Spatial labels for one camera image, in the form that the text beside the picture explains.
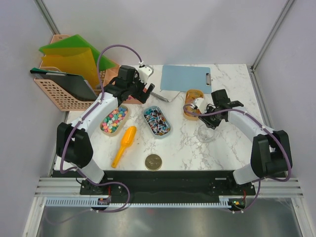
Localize blue tray of lollipops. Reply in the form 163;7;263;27
143;106;171;139

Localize clear plastic jar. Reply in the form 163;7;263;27
197;124;215;143

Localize orange plastic scoop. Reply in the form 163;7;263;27
111;126;137;168

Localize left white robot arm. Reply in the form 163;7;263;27
56;65;155;194

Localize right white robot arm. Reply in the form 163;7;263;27
193;89;293;195

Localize pink tray star candies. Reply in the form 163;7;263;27
123;96;142;105

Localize yellow tray jelly candies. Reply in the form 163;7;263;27
183;89;204;121

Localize beige tray colourful candies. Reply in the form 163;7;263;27
100;105;129;136

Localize white spiral notebook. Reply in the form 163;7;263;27
145;65;180;103

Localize blue clipboard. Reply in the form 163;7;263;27
160;65;212;94

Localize black folder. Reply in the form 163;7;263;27
30;68;97;101

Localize yellow plastic folder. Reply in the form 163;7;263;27
42;51;100;89

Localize pink file organizer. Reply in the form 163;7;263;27
33;34;121;112

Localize green plastic folder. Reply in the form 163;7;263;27
39;34;116;72

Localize gold jar lid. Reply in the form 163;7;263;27
145;154;162;171

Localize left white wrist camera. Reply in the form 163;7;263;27
137;65;154;84

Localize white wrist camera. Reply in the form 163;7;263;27
137;65;154;84
191;97;207;113

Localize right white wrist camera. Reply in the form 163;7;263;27
191;97;207;113

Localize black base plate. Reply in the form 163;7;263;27
50;169;288;204

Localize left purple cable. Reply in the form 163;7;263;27
60;44;145;218

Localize white cable duct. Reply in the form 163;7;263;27
45;197;234;208

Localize aluminium frame rail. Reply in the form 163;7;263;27
36;178;304;198

